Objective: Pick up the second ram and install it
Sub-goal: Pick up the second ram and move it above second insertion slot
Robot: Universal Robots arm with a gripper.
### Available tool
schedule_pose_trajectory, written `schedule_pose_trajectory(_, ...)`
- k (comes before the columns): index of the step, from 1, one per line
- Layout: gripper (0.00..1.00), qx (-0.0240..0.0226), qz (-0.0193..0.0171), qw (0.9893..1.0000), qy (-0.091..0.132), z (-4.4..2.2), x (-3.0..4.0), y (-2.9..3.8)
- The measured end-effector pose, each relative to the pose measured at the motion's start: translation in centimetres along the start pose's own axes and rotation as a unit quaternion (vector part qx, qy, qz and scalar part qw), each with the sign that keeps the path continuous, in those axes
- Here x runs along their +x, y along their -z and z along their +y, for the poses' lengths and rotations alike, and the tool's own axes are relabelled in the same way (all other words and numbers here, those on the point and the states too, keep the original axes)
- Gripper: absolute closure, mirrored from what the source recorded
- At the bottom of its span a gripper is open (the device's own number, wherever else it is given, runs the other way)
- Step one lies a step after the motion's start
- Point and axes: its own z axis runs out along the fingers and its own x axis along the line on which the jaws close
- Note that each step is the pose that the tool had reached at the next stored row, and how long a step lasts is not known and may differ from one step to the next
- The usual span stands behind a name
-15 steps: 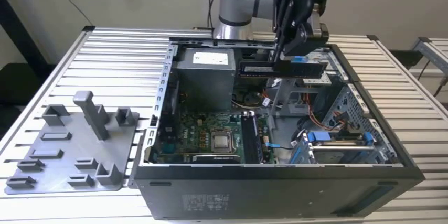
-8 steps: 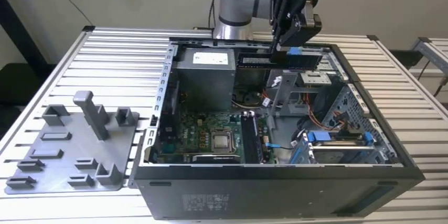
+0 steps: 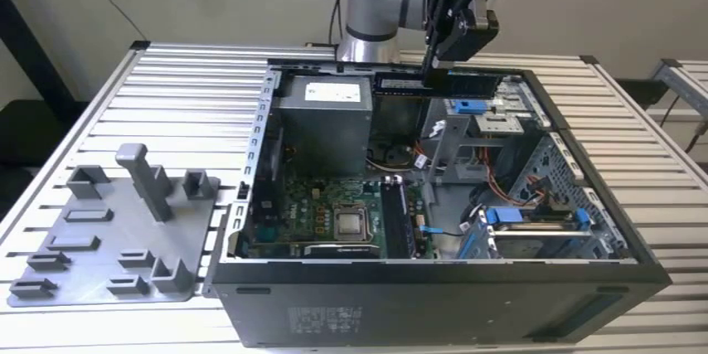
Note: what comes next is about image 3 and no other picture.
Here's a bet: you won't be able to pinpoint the green motherboard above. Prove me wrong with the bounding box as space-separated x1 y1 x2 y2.
243 177 443 260

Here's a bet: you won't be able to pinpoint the motherboard RAM slot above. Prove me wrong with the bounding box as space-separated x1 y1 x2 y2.
387 182 402 258
380 182 395 258
392 182 408 258

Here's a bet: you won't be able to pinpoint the grey power supply unit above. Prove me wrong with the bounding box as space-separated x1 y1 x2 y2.
271 75 376 177

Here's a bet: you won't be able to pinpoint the black open PC case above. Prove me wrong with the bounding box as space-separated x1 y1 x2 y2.
199 56 675 350

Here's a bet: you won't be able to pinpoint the orange wires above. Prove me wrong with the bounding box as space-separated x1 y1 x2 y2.
478 144 542 206

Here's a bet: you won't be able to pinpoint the round black case speaker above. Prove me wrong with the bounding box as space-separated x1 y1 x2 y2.
384 143 418 167

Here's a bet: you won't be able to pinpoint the blue-tipped black wire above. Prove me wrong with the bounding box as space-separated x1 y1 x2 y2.
419 225 470 238

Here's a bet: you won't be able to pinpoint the thin black cable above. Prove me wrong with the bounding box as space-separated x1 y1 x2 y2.
328 0 355 47

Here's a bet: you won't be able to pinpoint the aluminium side table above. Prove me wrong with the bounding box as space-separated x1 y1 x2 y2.
647 58 708 123

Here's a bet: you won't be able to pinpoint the hard disk in blue carrier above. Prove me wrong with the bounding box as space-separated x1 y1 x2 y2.
459 204 614 260

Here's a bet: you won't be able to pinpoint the silver CPU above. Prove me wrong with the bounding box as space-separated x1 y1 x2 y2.
336 211 367 235

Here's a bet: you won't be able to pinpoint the grey metal drive cage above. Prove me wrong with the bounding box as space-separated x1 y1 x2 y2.
419 75 552 186

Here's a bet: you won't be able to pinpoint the metal CPU socket cover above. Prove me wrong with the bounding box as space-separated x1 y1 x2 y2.
330 203 372 244

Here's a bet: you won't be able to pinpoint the black graphics card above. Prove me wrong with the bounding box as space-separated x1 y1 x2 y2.
302 241 384 259

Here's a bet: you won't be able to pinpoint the blue drive latch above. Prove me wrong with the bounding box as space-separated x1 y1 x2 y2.
451 99 487 117

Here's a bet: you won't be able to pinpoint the black cable bundle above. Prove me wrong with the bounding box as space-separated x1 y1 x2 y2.
464 186 498 226

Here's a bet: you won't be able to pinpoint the grey plastic parts rack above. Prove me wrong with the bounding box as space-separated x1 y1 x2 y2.
6 142 230 309

